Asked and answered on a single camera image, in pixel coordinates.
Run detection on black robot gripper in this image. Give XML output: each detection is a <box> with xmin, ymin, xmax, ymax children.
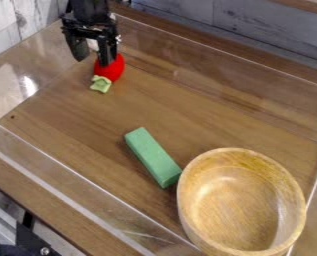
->
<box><xmin>60</xmin><ymin>0</ymin><xmax>117</xmax><ymax>67</ymax></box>

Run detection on red plush strawberry toy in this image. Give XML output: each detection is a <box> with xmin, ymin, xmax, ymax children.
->
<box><xmin>89</xmin><ymin>54</ymin><xmax>124</xmax><ymax>93</ymax></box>

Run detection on clear acrylic tray walls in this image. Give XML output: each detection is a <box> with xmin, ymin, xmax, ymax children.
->
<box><xmin>0</xmin><ymin>16</ymin><xmax>317</xmax><ymax>256</ymax></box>

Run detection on green rectangular block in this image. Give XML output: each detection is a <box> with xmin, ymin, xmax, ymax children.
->
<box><xmin>124</xmin><ymin>127</ymin><xmax>182</xmax><ymax>188</ymax></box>

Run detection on wooden bowl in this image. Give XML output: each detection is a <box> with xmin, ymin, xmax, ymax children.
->
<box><xmin>176</xmin><ymin>148</ymin><xmax>306</xmax><ymax>256</ymax></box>

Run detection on black metal table clamp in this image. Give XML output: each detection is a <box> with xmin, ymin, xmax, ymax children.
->
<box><xmin>15</xmin><ymin>223</ymin><xmax>61</xmax><ymax>256</ymax></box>

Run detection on clear acrylic corner bracket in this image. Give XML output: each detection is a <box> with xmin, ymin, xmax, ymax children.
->
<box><xmin>65</xmin><ymin>14</ymin><xmax>117</xmax><ymax>52</ymax></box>

